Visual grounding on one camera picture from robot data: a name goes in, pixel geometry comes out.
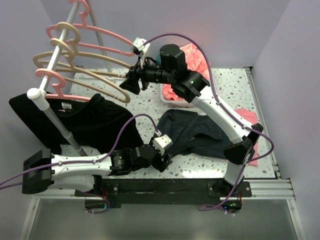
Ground beige hanger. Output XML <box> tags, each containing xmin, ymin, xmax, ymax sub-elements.
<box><xmin>55</xmin><ymin>21</ymin><xmax>82</xmax><ymax>44</ymax></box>
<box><xmin>49</xmin><ymin>37</ymin><xmax>130</xmax><ymax>79</ymax></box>
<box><xmin>53</xmin><ymin>62</ymin><xmax>132</xmax><ymax>104</ymax></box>

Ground pink hanger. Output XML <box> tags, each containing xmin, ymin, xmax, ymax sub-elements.
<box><xmin>35</xmin><ymin>68</ymin><xmax>91</xmax><ymax>102</ymax></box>
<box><xmin>46</xmin><ymin>0</ymin><xmax>134</xmax><ymax>57</ymax></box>

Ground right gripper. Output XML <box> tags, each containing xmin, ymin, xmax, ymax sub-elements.
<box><xmin>119</xmin><ymin>55</ymin><xmax>175</xmax><ymax>95</ymax></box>

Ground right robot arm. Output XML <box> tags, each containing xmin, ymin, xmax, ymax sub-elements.
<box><xmin>120</xmin><ymin>43</ymin><xmax>263</xmax><ymax>197</ymax></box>

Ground white plastic bin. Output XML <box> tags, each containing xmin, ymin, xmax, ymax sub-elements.
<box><xmin>160</xmin><ymin>84</ymin><xmax>194</xmax><ymax>108</ymax></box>

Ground dark navy shorts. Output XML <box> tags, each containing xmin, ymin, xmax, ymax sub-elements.
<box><xmin>157</xmin><ymin>109</ymin><xmax>232</xmax><ymax>159</ymax></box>

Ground coral patterned garment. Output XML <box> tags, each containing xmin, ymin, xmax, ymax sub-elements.
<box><xmin>161</xmin><ymin>43</ymin><xmax>210</xmax><ymax>102</ymax></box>

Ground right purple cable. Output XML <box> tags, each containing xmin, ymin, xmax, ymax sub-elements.
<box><xmin>139</xmin><ymin>33</ymin><xmax>276</xmax><ymax>213</ymax></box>

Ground rear pink hanger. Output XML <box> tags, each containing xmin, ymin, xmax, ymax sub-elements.
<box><xmin>46</xmin><ymin>0</ymin><xmax>134</xmax><ymax>57</ymax></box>

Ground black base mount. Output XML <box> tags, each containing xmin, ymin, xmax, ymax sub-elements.
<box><xmin>74</xmin><ymin>177</ymin><xmax>251</xmax><ymax>211</ymax></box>

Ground front pink hanger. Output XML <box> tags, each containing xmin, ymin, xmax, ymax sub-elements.
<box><xmin>35</xmin><ymin>68</ymin><xmax>91</xmax><ymax>102</ymax></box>

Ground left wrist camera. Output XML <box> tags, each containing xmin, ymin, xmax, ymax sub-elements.
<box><xmin>153</xmin><ymin>134</ymin><xmax>173</xmax><ymax>155</ymax></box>

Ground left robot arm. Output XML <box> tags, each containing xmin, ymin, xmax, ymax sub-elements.
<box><xmin>22</xmin><ymin>144</ymin><xmax>172</xmax><ymax>196</ymax></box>

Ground folded pink cloth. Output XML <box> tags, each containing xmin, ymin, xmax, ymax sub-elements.
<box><xmin>234</xmin><ymin>107</ymin><xmax>259</xmax><ymax>168</ymax></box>

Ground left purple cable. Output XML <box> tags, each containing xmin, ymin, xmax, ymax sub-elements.
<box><xmin>0</xmin><ymin>113</ymin><xmax>163</xmax><ymax>215</ymax></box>

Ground black t-shirt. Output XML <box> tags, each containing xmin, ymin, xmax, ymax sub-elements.
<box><xmin>8</xmin><ymin>93</ymin><xmax>143</xmax><ymax>155</ymax></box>

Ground white clothes rack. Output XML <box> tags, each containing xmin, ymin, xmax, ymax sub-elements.
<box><xmin>26</xmin><ymin>0</ymin><xmax>118</xmax><ymax>157</ymax></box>

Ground purple cable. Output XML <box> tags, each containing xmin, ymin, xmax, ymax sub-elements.
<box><xmin>0</xmin><ymin>113</ymin><xmax>163</xmax><ymax>215</ymax></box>
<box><xmin>139</xmin><ymin>33</ymin><xmax>276</xmax><ymax>213</ymax></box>

